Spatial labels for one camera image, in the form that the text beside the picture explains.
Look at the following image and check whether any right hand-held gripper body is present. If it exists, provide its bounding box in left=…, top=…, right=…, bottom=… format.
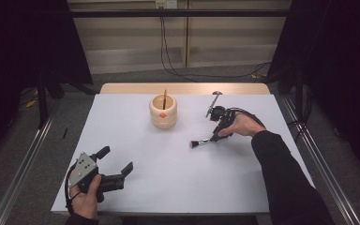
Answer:
left=204, top=91, right=237, bottom=136

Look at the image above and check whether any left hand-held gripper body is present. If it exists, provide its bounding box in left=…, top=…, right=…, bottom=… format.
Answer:
left=68, top=152, right=126, bottom=203

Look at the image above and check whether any black makeup brush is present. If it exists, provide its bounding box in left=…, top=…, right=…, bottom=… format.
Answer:
left=189, top=134, right=232, bottom=150

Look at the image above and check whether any cream wooden cup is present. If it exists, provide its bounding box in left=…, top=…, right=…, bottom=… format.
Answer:
left=148, top=94, right=178, bottom=129

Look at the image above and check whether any person's right hand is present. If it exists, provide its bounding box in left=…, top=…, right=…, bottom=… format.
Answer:
left=217, top=112, right=266, bottom=139

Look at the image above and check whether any person's left hand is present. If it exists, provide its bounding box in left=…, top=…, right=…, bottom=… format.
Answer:
left=69, top=173, right=102, bottom=220

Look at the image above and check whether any white table mat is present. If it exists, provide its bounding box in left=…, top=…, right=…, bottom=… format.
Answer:
left=50, top=93, right=316, bottom=217

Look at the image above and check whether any black metal stand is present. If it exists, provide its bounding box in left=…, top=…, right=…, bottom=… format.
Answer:
left=37, top=69, right=50, bottom=129

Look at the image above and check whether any black horizontal bar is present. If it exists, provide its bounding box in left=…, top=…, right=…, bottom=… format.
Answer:
left=69, top=8, right=290, bottom=19

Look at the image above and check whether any black curtain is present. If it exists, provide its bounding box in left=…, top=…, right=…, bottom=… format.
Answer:
left=0, top=0, right=94, bottom=163
left=266, top=0, right=360, bottom=179

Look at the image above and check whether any left hand-held gripper cable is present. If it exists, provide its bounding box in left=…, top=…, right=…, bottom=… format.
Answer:
left=63, top=164, right=83, bottom=217

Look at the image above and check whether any metal floor rail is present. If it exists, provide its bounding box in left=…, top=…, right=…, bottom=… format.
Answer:
left=280, top=95, right=360, bottom=225
left=0, top=97, right=64, bottom=225

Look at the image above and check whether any black hanging cable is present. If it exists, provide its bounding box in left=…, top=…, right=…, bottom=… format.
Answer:
left=158, top=16, right=271, bottom=80

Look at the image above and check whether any white wall socket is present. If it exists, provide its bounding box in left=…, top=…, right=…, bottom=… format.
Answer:
left=155, top=0, right=178, bottom=9

